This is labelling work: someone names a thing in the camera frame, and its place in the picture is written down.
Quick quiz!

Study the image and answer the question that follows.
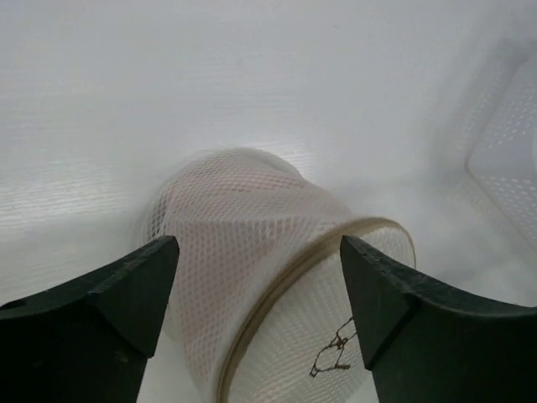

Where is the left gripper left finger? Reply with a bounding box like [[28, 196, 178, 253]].
[[1, 236, 180, 403]]

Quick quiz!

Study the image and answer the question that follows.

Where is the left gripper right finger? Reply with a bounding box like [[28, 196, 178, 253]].
[[340, 236, 536, 402]]

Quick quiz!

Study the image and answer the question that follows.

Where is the white mesh laundry bag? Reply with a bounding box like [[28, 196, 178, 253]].
[[140, 149, 416, 402]]

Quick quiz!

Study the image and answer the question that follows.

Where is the white perforated plastic basket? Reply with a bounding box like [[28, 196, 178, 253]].
[[435, 35, 537, 278]]

